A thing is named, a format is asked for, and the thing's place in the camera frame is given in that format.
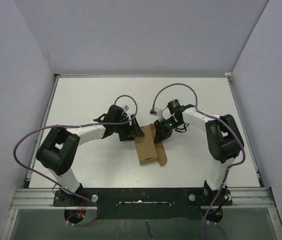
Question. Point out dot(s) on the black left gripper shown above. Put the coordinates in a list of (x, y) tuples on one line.
[(134, 128)]

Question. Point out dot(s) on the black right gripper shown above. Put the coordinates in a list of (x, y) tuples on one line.
[(161, 133)]

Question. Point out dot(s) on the brown cardboard box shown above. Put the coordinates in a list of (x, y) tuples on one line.
[(149, 152)]

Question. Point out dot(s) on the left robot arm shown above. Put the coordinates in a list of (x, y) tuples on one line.
[(58, 150)]

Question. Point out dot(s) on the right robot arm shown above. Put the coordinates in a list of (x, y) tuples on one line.
[(223, 137)]

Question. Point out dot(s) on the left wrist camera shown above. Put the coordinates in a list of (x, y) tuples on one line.
[(125, 108)]

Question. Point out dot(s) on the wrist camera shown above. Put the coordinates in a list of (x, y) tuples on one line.
[(125, 108), (156, 112)]

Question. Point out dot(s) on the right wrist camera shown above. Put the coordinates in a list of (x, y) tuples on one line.
[(156, 112)]

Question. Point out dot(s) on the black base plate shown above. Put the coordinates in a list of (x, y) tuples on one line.
[(144, 203)]

